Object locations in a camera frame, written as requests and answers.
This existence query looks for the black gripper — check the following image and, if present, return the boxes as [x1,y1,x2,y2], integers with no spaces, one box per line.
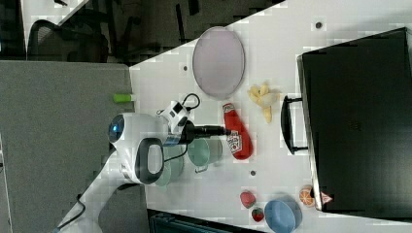
[179,120,231,145]

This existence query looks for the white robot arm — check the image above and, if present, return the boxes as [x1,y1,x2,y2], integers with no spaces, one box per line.
[52,112,231,233]

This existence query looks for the green perforated strainer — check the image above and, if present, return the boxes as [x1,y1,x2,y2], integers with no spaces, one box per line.
[154,145,185,187]

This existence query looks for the yellow peeled banana toy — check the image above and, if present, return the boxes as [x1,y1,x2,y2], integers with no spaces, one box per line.
[248,83,280,123]

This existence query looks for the pink round plate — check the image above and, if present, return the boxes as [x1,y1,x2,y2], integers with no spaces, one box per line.
[192,26,245,100]

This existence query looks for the pink strawberry toy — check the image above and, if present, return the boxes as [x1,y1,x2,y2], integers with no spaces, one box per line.
[240,191,256,209]

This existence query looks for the green marker pen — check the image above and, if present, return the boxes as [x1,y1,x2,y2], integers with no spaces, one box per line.
[113,93,132,103]

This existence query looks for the red strawberry toy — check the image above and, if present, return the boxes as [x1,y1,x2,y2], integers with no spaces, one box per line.
[252,208,264,222]

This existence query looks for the blue round bowl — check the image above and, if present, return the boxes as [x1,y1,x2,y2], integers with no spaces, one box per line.
[264,197,302,233]

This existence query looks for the orange slice toy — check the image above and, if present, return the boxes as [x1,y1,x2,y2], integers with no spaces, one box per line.
[299,185,315,207]

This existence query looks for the black toaster oven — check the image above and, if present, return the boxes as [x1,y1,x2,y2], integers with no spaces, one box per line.
[296,27,412,222]

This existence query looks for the black office chair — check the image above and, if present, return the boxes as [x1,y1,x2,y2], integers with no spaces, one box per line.
[27,19,109,63]

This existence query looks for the green cup with handle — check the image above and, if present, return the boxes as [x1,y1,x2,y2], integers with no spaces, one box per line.
[188,139,223,174]

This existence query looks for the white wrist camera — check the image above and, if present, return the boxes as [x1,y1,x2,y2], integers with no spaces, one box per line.
[160,101,189,134]

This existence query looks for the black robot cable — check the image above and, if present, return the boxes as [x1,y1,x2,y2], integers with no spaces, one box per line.
[54,193,86,231]

